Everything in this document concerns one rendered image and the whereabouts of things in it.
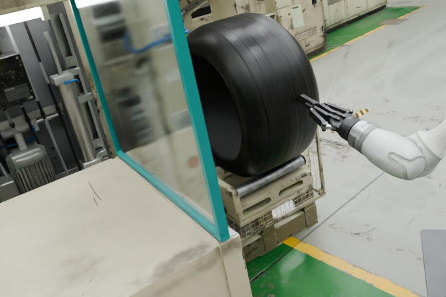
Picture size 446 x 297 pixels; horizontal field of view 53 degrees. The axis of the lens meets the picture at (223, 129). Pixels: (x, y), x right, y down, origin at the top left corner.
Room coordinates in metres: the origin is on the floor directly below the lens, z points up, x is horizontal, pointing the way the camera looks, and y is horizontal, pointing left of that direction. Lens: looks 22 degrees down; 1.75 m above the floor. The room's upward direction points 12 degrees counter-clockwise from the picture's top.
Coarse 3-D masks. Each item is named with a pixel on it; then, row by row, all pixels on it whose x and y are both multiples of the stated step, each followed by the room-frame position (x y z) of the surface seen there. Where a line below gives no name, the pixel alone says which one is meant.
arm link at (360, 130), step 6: (366, 120) 1.18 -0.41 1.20; (354, 126) 1.16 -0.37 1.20; (360, 126) 1.15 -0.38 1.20; (366, 126) 1.14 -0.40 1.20; (372, 126) 1.14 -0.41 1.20; (354, 132) 1.15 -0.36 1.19; (360, 132) 1.13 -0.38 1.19; (366, 132) 1.12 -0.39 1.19; (348, 138) 1.16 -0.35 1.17; (354, 138) 1.14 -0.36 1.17; (360, 138) 1.12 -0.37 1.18; (348, 144) 1.16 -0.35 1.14; (354, 144) 1.14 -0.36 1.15; (360, 144) 1.12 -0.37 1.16; (360, 150) 1.12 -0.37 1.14
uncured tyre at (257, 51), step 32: (192, 32) 1.65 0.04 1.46; (224, 32) 1.51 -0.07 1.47; (256, 32) 1.51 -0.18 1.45; (288, 32) 1.54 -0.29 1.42; (192, 64) 1.84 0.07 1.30; (224, 64) 1.43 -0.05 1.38; (256, 64) 1.40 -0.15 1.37; (288, 64) 1.43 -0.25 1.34; (224, 96) 1.92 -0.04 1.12; (256, 96) 1.35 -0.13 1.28; (288, 96) 1.38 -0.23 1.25; (224, 128) 1.83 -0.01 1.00; (256, 128) 1.35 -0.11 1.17; (288, 128) 1.37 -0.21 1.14; (224, 160) 1.54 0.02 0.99; (256, 160) 1.38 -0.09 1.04; (288, 160) 1.50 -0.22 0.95
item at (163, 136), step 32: (96, 0) 0.96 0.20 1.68; (128, 0) 0.80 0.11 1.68; (160, 0) 0.68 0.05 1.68; (96, 32) 1.02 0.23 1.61; (128, 32) 0.84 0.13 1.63; (160, 32) 0.71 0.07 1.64; (96, 64) 1.09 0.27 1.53; (128, 64) 0.88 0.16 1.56; (160, 64) 0.74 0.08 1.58; (128, 96) 0.93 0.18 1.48; (160, 96) 0.77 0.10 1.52; (192, 96) 0.65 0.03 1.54; (128, 128) 0.99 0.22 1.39; (160, 128) 0.80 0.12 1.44; (192, 128) 0.66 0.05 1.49; (128, 160) 1.05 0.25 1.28; (160, 160) 0.85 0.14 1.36; (192, 160) 0.70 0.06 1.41; (192, 192) 0.73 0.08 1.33; (224, 224) 0.66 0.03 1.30
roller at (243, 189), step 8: (296, 160) 1.55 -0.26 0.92; (304, 160) 1.56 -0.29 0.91; (280, 168) 1.52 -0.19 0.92; (288, 168) 1.52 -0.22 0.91; (296, 168) 1.55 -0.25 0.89; (256, 176) 1.48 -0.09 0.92; (264, 176) 1.48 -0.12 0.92; (272, 176) 1.49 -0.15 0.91; (280, 176) 1.51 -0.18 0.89; (240, 184) 1.45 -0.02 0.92; (248, 184) 1.45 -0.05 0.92; (256, 184) 1.45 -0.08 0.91; (264, 184) 1.47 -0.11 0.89; (240, 192) 1.42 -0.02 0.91; (248, 192) 1.43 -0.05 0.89
